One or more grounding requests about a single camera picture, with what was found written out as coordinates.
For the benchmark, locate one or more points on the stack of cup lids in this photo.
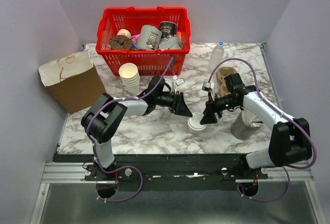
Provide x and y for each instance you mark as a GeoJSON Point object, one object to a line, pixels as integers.
{"type": "Point", "coordinates": [168, 82]}

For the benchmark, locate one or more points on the grey cup of straws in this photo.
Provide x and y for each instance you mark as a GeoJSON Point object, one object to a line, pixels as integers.
{"type": "Point", "coordinates": [245, 125]}

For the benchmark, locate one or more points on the brown paper takeout bag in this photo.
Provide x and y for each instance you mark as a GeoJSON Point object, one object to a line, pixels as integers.
{"type": "Point", "coordinates": [73, 81]}

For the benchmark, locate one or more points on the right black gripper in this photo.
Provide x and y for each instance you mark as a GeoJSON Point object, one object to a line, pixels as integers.
{"type": "Point", "coordinates": [209, 116]}

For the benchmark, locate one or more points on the black printed can in basket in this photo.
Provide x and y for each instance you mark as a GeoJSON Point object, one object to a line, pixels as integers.
{"type": "Point", "coordinates": [168, 29]}

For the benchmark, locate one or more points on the red plastic shopping basket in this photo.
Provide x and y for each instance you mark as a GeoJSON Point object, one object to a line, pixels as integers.
{"type": "Point", "coordinates": [149, 63]}

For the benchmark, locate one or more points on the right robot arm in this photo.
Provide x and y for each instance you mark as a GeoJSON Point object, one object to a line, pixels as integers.
{"type": "Point", "coordinates": [289, 136]}

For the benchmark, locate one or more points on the clear plastic water bottle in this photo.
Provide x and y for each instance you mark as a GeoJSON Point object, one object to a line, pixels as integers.
{"type": "Point", "coordinates": [216, 56]}

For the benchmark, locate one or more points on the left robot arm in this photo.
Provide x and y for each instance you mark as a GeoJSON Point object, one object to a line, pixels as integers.
{"type": "Point", "coordinates": [103, 118]}

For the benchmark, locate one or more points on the brown pulp cup carrier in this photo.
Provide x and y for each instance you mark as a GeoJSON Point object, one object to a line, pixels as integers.
{"type": "Point", "coordinates": [221, 74]}

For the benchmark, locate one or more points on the brown striped cloth in basket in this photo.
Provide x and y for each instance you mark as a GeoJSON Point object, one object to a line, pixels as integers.
{"type": "Point", "coordinates": [120, 42]}

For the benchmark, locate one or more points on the single white paper cup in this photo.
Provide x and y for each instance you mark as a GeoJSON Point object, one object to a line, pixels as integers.
{"type": "Point", "coordinates": [193, 130]}

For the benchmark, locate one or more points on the beige egg-shaped object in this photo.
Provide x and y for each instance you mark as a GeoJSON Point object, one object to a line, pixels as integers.
{"type": "Point", "coordinates": [124, 32]}

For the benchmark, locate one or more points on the single white cup lid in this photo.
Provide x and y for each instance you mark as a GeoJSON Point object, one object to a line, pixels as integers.
{"type": "Point", "coordinates": [194, 121]}

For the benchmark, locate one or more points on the grey crumpled item in basket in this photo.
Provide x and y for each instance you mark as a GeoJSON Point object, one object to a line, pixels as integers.
{"type": "Point", "coordinates": [172, 43]}

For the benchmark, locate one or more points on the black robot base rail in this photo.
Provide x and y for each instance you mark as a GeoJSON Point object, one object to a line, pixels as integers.
{"type": "Point", "coordinates": [165, 172]}

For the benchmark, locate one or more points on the grey printed cup in basket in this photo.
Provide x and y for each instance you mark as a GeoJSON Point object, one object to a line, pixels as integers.
{"type": "Point", "coordinates": [149, 38]}

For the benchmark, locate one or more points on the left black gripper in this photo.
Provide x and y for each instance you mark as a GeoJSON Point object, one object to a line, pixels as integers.
{"type": "Point", "coordinates": [178, 106]}

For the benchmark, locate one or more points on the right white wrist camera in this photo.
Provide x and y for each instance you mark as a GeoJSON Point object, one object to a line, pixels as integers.
{"type": "Point", "coordinates": [209, 88]}

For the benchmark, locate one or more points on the stack of white paper cups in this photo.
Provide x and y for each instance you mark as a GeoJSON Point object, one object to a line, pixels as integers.
{"type": "Point", "coordinates": [130, 77]}

